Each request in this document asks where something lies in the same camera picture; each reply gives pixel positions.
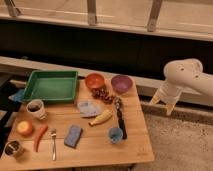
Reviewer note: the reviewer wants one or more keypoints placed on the red apple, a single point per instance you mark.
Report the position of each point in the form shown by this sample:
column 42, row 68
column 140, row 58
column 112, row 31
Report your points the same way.
column 25, row 128

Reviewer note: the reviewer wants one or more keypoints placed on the blue cup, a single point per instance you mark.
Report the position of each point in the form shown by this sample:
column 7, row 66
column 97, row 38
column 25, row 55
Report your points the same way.
column 115, row 135

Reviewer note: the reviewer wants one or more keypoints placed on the yellow corn cob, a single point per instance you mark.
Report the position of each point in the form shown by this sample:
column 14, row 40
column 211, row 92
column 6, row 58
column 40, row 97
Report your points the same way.
column 105, row 116

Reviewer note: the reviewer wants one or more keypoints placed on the green plastic tray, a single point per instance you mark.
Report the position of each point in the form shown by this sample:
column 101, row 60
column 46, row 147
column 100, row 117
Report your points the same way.
column 51, row 86

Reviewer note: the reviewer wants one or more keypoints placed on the white mug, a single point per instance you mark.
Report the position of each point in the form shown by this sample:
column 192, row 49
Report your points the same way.
column 37, row 109

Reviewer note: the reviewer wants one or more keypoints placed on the black handled ice cream scoop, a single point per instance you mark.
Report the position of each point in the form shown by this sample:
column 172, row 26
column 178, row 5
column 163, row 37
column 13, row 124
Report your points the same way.
column 118, row 106

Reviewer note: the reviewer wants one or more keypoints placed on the blue object behind tray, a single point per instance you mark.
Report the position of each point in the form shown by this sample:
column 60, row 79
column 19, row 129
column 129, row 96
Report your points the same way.
column 18, row 96

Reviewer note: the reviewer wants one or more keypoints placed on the metal can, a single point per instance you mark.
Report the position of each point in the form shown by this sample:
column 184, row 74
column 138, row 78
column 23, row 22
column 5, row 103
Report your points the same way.
column 13, row 149

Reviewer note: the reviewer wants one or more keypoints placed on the blue grey cloth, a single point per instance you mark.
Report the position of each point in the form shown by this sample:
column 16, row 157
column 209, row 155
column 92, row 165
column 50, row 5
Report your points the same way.
column 88, row 109

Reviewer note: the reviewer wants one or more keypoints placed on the orange carrot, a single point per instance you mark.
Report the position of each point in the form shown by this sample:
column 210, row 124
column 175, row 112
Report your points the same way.
column 39, row 135

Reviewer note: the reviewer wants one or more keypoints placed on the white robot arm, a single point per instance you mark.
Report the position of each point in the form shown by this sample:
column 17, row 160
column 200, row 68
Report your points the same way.
column 181, row 74

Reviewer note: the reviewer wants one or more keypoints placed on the purple bowl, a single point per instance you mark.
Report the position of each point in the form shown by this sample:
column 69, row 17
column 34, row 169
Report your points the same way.
column 121, row 83

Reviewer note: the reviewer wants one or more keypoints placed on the blue sponge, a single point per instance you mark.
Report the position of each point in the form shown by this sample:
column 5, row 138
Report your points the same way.
column 73, row 136

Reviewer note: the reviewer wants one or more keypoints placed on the silver fork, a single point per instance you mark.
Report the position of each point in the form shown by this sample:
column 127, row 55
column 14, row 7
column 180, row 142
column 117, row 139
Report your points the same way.
column 53, row 136

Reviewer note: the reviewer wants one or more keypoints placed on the dark red grapes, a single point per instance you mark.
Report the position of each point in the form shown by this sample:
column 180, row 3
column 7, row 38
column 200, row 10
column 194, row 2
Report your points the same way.
column 103, row 95

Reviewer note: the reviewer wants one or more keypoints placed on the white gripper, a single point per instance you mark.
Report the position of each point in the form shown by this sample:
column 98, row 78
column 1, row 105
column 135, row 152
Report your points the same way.
column 169, row 94

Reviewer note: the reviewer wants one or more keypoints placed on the red bowl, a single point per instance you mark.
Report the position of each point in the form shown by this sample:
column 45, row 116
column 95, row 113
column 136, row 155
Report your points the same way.
column 94, row 81

